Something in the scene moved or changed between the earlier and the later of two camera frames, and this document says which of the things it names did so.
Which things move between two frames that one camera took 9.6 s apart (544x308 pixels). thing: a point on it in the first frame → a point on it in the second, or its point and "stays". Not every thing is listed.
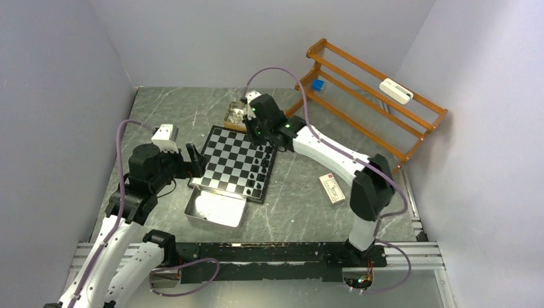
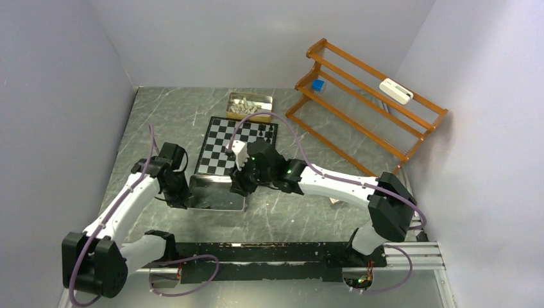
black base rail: [204, 263] stays
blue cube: [317, 85] stays
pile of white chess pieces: [236, 115] → [242, 105]
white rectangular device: [395, 91] stays
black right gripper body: [258, 133] → [250, 176]
